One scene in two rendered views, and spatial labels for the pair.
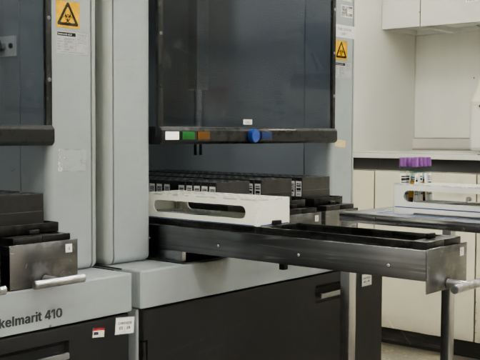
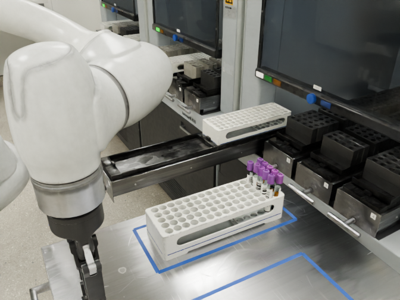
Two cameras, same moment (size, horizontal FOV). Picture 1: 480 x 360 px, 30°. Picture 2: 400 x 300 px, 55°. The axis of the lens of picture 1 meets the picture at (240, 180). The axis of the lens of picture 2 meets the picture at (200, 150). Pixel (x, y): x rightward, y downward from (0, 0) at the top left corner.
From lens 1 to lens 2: 2.31 m
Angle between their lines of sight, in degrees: 105
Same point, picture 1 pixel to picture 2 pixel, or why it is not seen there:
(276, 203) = (210, 128)
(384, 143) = not seen: outside the picture
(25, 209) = (209, 81)
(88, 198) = (232, 88)
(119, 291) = not seen: hidden behind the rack
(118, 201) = (243, 97)
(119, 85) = (247, 38)
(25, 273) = (187, 100)
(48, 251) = (192, 97)
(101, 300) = not seen: hidden behind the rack
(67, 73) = (227, 27)
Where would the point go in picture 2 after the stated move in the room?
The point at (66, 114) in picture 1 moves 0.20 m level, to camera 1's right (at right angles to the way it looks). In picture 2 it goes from (226, 46) to (210, 61)
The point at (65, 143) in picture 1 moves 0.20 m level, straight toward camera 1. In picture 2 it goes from (225, 60) to (175, 58)
